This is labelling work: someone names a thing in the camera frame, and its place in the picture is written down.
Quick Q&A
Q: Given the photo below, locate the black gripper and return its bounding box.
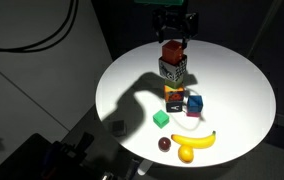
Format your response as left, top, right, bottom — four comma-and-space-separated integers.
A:
151, 6, 200, 50

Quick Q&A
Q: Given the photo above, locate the orange block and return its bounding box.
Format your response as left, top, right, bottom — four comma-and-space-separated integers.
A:
161, 39, 185, 65

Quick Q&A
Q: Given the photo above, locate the green and yellow stacked block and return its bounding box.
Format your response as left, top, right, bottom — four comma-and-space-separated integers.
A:
164, 74, 185, 90

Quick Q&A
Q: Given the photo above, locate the pink flat block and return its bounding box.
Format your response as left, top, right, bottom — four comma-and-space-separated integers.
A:
185, 110, 202, 118

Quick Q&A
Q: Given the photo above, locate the black and white patterned cube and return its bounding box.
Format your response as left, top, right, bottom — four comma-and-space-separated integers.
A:
157, 54, 188, 83

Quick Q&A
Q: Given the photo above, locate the orange patterned cube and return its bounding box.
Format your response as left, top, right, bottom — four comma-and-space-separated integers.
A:
163, 83, 186, 103

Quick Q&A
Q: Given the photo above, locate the small black lettered cube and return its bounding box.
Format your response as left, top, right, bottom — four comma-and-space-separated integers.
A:
165, 101, 184, 113

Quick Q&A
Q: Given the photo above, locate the blue cube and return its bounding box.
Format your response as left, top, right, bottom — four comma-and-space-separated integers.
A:
186, 95, 204, 114

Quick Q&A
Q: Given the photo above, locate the gray cube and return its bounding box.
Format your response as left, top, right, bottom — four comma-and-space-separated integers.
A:
111, 120, 127, 137

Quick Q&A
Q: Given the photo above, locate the yellow banana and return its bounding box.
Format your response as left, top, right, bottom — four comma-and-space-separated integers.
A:
170, 130, 217, 150

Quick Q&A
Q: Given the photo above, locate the dark red plum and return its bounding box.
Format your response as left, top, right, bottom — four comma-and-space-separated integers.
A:
157, 136, 172, 153

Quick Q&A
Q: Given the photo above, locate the yellow lemon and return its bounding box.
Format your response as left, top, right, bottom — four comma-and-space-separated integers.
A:
177, 145, 195, 164

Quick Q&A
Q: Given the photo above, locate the black equipment stand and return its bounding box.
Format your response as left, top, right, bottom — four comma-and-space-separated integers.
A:
0, 131, 143, 180

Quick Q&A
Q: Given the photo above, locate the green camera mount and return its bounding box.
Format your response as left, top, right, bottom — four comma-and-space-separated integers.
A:
134, 0, 186, 7

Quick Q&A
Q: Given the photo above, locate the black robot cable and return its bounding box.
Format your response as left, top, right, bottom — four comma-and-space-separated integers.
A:
0, 0, 80, 53

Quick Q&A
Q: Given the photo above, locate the white table pedestal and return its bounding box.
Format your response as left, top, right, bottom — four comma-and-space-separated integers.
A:
136, 159, 154, 177

